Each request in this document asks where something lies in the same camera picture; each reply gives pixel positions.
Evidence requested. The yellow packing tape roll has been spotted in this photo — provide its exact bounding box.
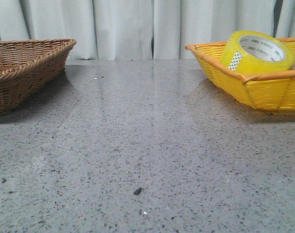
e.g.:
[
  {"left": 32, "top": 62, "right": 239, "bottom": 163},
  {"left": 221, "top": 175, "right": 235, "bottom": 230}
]
[{"left": 220, "top": 30, "right": 295, "bottom": 74}]

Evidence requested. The small black debris piece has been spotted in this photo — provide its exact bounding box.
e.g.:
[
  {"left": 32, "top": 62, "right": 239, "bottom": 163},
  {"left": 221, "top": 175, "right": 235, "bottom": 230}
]
[{"left": 133, "top": 187, "right": 143, "bottom": 195}]

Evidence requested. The white curtain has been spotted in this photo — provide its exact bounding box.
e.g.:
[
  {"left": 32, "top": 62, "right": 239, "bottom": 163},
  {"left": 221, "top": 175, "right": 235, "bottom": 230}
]
[{"left": 0, "top": 0, "right": 295, "bottom": 60}]

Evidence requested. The brown wicker basket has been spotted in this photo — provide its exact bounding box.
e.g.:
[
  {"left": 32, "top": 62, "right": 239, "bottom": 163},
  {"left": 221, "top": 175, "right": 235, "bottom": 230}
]
[{"left": 0, "top": 38, "right": 76, "bottom": 116}]

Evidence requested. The yellow wicker basket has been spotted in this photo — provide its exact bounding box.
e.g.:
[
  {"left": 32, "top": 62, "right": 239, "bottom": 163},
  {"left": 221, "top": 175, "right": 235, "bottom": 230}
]
[{"left": 185, "top": 42, "right": 295, "bottom": 111}]

